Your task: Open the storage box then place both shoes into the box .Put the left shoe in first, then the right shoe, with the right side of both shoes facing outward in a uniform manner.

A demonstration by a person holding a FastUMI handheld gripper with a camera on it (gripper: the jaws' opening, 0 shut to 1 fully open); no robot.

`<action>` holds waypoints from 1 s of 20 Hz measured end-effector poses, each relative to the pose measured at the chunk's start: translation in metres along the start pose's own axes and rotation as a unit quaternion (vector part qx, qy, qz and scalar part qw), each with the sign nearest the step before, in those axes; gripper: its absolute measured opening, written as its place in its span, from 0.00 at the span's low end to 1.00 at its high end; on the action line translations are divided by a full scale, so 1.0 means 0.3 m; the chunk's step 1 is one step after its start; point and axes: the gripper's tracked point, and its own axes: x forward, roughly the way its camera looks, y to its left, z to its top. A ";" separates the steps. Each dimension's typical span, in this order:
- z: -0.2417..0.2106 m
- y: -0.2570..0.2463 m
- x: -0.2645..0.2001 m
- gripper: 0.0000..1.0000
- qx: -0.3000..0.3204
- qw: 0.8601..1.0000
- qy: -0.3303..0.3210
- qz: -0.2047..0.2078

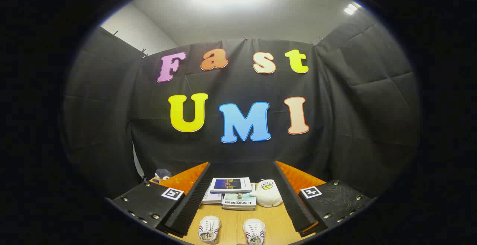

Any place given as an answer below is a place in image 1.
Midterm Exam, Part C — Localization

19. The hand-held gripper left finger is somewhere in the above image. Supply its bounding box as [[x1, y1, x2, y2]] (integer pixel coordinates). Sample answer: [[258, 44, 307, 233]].
[[112, 162, 213, 238]]

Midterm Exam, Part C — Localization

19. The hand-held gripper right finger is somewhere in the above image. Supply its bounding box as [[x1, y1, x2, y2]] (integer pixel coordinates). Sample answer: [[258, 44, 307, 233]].
[[274, 160, 373, 238]]

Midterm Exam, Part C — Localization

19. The white canvas shoe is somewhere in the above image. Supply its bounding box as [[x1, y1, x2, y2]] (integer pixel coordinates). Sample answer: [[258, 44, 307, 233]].
[[243, 219, 266, 245], [198, 216, 222, 245]]

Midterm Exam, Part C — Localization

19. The plain white book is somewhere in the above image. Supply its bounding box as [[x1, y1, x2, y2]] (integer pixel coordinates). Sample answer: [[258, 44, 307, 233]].
[[201, 191, 223, 205]]

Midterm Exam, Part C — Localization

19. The white duck plush toy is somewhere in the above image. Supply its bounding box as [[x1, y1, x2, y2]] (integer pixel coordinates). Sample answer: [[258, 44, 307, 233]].
[[250, 179, 284, 208]]

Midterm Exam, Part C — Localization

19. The blue picture cover book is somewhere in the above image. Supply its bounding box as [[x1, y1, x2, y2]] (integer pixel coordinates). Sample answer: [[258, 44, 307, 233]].
[[209, 177, 253, 194]]

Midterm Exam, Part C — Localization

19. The grey penguin plush toy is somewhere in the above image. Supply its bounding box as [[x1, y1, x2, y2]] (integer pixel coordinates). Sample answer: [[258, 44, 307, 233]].
[[151, 168, 173, 184]]

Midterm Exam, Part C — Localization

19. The pale teal cover book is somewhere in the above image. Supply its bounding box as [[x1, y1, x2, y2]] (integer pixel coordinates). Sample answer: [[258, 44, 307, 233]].
[[222, 193, 257, 211]]

